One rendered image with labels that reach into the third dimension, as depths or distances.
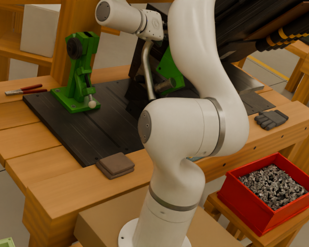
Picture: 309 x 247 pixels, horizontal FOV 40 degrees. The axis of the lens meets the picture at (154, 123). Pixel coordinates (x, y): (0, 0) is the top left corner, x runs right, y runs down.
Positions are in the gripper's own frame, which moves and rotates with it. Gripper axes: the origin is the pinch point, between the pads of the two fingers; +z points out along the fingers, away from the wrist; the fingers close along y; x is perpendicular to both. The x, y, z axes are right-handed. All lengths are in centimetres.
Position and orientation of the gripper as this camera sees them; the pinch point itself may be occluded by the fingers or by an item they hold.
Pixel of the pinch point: (165, 31)
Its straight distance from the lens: 156.0
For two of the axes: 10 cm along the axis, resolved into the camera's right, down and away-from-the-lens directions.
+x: -7.7, 1.8, 6.1
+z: 6.3, 0.3, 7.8
